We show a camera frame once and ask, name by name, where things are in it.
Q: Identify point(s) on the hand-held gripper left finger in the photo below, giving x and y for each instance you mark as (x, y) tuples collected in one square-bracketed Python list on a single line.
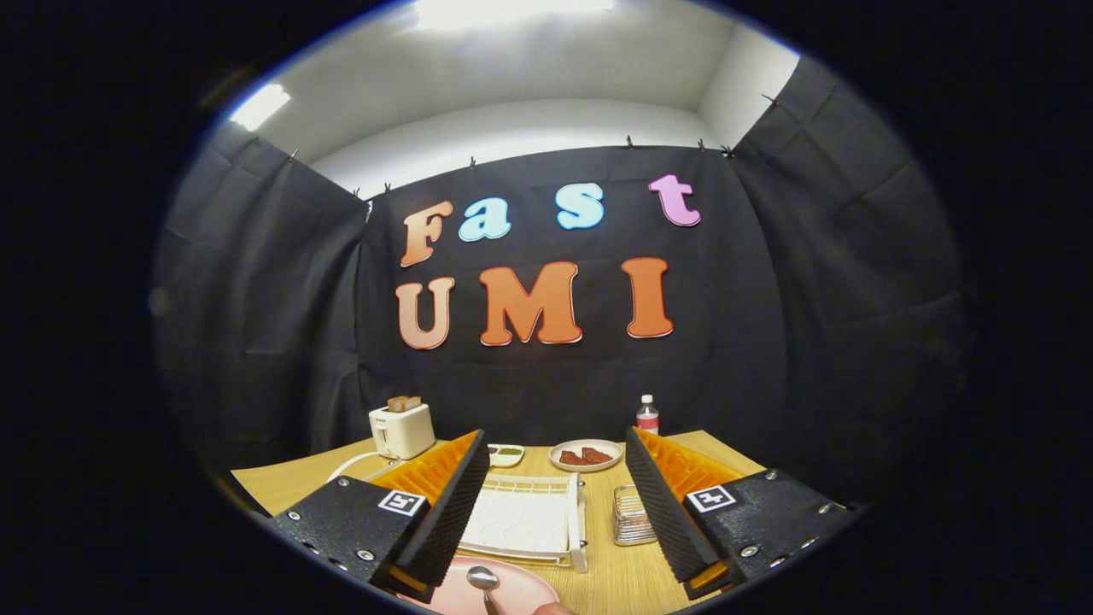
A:
[(452, 512)]

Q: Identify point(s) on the ceiling light panel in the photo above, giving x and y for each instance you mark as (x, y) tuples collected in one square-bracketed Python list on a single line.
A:
[(260, 106)]

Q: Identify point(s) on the white divided dish with beans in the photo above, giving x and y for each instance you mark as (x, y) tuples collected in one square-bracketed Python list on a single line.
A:
[(508, 458)]

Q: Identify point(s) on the white toaster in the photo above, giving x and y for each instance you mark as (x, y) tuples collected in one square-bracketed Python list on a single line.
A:
[(401, 431)]

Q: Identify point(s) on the brown meat piece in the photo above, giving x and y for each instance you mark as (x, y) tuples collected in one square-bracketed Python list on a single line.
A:
[(598, 455), (573, 459)]

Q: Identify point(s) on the black backdrop cloth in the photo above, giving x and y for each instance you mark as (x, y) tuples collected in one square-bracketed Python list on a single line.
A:
[(555, 384)]

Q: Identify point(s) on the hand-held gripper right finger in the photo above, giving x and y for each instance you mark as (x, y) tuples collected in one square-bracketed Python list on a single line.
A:
[(662, 512)]

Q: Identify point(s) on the pink plate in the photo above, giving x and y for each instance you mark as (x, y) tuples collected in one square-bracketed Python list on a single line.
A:
[(523, 589)]

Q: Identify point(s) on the white plate with meat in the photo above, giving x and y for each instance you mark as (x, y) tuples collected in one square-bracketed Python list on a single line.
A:
[(556, 454)]

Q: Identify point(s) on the clear bottle with red label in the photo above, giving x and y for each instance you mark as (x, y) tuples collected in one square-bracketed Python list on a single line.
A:
[(647, 418)]

